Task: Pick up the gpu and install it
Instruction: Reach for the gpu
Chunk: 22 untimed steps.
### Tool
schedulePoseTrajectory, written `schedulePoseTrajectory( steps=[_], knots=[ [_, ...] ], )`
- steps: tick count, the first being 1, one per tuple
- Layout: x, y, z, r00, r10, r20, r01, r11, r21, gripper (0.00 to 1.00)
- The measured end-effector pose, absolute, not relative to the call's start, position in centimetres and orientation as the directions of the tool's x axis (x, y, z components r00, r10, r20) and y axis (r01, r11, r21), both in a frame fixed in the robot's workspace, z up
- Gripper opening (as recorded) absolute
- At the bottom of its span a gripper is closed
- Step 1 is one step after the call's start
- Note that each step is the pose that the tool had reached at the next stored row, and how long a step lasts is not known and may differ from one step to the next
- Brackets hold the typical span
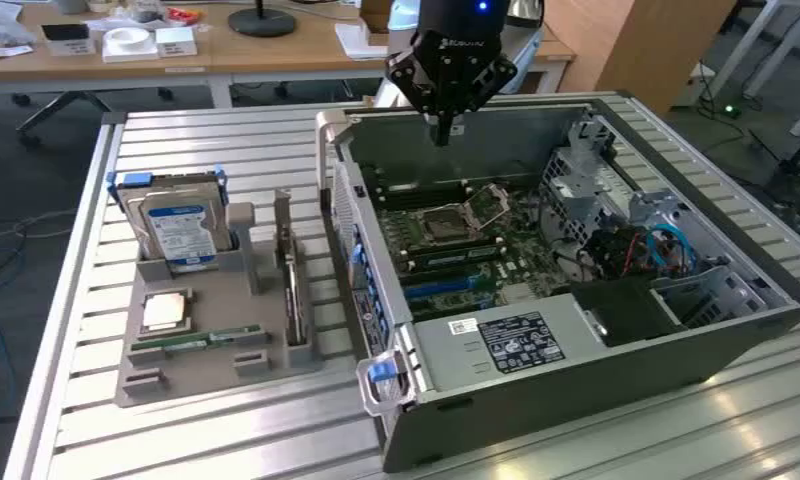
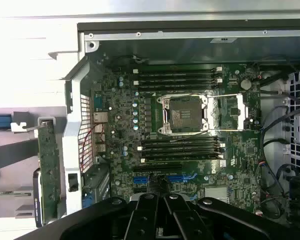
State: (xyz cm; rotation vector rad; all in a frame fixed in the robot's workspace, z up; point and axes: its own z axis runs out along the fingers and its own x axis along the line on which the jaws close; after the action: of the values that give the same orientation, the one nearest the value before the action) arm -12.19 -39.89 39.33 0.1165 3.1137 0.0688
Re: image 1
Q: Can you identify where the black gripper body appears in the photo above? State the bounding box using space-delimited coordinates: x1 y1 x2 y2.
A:
409 0 508 115

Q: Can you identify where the green graphics card black fan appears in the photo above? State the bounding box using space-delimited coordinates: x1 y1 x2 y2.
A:
272 187 313 351

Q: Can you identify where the stack of white papers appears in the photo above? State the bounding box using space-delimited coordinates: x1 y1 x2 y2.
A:
333 22 392 61

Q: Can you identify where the brown cardboard box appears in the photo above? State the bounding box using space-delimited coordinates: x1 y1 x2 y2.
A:
360 0 395 34

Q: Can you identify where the wooden desk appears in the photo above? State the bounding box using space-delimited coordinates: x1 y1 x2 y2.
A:
0 0 579 109

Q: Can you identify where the black round lamp base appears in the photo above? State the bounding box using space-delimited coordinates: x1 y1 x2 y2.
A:
228 0 300 37

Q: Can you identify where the wooden cabinet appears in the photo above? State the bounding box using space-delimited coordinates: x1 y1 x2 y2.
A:
543 0 739 114

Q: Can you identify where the metal socket cover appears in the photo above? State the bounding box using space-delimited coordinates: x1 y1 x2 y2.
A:
464 183 514 231

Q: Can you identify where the perforated metal drive cage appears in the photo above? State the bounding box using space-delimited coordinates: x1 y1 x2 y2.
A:
539 144 642 246

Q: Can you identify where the CPU socket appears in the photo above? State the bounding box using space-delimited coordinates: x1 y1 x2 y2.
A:
420 205 479 246

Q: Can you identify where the plain white box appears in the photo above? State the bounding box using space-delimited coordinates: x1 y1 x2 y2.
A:
155 27 197 59

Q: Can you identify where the green motherboard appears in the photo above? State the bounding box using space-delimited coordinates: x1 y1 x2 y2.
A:
363 169 575 321

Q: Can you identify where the blue expansion slot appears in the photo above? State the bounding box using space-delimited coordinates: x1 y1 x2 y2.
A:
401 275 486 301

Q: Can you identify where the hard disk blue label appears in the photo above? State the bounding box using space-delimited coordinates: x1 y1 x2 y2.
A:
105 167 235 275

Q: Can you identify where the white box black lid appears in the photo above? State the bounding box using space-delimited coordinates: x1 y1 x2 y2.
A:
41 23 97 57

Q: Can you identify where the black fan shroud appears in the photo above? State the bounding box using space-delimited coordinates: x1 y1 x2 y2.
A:
570 277 682 349

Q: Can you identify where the black office chair base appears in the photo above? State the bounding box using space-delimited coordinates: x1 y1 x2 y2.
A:
12 88 175 149

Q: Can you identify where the metal disk bay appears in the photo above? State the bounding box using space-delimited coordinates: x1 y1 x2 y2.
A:
650 266 768 329

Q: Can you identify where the grey power supply unit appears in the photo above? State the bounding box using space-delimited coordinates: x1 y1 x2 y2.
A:
409 293 606 394

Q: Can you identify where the silver CPU chip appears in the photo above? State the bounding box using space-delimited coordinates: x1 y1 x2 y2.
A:
140 293 189 331

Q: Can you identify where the clear plastic bag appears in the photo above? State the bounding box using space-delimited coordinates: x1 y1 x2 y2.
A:
0 2 39 46

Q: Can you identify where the green RAM stick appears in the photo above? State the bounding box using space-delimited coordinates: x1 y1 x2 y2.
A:
132 324 265 351

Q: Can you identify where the open grey PC case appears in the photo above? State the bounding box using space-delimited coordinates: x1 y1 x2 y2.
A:
313 97 800 474

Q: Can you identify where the grey parts rack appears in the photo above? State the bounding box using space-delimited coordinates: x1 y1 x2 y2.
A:
113 201 325 407

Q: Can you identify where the white table frame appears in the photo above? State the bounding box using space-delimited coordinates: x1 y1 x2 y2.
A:
706 0 800 136

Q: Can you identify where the blue wire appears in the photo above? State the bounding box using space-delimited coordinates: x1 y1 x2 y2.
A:
643 224 699 274

